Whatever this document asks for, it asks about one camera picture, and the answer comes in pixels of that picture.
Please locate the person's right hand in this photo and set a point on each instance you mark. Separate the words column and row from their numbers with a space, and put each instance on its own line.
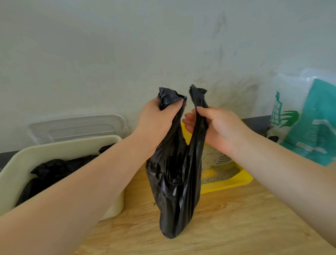
column 225, row 128

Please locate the person's left hand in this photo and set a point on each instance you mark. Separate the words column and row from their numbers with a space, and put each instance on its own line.
column 152, row 123

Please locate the beige cat litter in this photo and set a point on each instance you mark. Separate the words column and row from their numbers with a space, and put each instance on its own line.
column 210, row 157

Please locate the yellow litter box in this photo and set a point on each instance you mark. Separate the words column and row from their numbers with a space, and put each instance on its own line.
column 228, row 185

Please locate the black plastic garbage bag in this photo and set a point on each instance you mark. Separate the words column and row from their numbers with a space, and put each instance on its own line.
column 176, row 184

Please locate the translucent white bin lid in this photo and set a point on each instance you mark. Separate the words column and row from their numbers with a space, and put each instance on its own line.
column 78, row 128

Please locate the teal white litter bag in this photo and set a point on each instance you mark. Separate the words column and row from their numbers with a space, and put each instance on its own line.
column 315, row 126

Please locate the person's right forearm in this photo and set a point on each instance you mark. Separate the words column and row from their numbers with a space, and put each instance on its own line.
column 288, row 178

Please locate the person's left forearm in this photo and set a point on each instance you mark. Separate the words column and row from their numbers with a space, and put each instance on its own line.
column 73, row 205

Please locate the cream plastic storage bin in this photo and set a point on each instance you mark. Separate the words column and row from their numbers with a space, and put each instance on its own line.
column 39, row 155

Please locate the dark grey skirting board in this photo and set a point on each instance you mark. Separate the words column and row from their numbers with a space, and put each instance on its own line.
column 258, row 123

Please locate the pile of black plastic bags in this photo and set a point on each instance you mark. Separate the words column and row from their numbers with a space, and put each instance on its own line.
column 57, row 168

